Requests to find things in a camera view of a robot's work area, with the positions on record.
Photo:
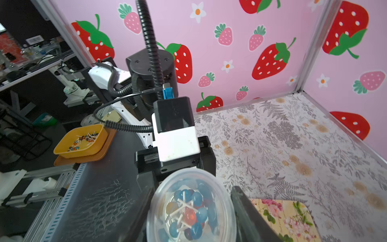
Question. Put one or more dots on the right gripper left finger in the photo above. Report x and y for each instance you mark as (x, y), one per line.
(134, 229)

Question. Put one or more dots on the floral yellow tray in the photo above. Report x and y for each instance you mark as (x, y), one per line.
(290, 220)

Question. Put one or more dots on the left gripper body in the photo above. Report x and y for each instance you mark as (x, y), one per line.
(152, 171)

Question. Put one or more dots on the aluminium front rail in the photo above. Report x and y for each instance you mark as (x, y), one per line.
(54, 199)

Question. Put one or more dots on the orange tray under bowl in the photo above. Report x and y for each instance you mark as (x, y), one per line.
(60, 161)

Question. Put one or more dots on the yellow bowl of candies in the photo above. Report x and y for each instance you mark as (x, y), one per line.
(82, 141)

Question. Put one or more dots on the clear candy jar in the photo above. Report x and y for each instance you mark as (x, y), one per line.
(191, 205)

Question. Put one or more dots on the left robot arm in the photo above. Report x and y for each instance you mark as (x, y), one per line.
(132, 93)

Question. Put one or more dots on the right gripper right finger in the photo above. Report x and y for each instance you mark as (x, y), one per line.
(251, 227)

